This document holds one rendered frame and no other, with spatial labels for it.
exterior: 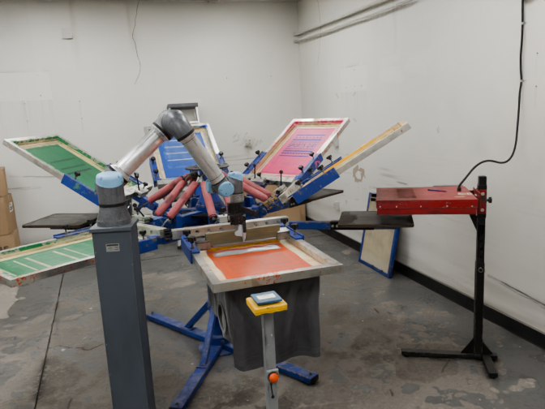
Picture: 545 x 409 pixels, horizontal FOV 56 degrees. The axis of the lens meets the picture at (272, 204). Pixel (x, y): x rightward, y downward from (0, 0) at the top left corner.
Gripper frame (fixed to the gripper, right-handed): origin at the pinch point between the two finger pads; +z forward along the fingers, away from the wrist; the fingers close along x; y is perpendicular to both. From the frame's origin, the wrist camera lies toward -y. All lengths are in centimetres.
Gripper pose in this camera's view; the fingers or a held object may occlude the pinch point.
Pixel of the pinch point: (243, 238)
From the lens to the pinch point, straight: 275.1
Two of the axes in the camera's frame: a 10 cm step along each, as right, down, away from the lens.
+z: 0.6, 9.8, 1.9
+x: 3.2, 1.7, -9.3
